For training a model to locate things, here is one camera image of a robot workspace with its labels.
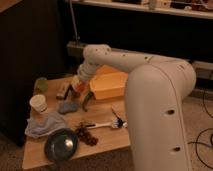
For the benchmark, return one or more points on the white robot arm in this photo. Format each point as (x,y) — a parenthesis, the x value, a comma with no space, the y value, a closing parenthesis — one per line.
(154,91)

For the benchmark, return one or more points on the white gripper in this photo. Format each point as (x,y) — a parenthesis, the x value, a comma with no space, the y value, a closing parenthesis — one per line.
(75,81)

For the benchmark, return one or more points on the red yellow apple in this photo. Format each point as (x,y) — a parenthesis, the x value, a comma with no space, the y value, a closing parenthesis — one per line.
(80,88)

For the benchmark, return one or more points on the bunch of red grapes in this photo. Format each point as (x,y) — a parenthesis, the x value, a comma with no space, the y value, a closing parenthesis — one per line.
(85,136)

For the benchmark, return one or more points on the blue sponge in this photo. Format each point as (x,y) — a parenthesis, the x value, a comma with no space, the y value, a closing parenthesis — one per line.
(67,107)

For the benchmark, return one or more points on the green chili pepper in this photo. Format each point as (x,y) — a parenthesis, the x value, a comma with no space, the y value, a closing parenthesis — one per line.
(85,102)

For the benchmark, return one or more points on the yellow plastic bin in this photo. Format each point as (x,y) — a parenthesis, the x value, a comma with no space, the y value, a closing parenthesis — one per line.
(108,82)

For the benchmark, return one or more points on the light blue cloth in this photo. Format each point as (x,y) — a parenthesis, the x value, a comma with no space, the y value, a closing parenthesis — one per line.
(54,121)

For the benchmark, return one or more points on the white wall shelf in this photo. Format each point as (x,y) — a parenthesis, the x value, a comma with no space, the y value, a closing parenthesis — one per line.
(187,8)

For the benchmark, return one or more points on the white paper cup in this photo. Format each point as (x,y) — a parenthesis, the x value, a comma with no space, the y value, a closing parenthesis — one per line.
(38,103)

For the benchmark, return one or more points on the green plastic cup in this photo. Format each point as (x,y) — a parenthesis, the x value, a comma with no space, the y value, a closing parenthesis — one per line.
(41,84)

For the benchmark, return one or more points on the black plastic utensil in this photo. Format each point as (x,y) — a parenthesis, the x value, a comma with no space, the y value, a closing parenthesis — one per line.
(120,122)

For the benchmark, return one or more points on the small wooden block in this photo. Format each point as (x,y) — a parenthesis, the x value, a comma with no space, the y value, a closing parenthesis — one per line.
(62,92)

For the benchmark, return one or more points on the dark metal plate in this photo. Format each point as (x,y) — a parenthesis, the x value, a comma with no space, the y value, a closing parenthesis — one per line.
(61,145)

